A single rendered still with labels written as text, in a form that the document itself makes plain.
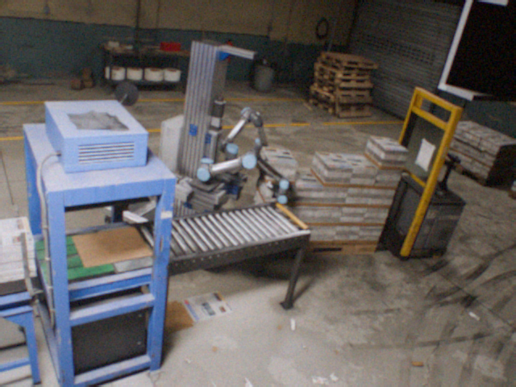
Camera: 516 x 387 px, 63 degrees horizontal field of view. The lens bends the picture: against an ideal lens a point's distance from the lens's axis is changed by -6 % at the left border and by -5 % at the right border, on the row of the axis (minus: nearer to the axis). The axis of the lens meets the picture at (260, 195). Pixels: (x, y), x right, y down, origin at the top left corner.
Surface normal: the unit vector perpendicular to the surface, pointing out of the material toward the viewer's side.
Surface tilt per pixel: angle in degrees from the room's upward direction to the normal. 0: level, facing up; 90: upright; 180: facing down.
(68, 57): 90
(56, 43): 90
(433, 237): 90
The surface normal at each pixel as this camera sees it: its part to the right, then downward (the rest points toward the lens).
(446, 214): 0.25, 0.47
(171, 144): -0.40, 0.35
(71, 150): 0.54, 0.47
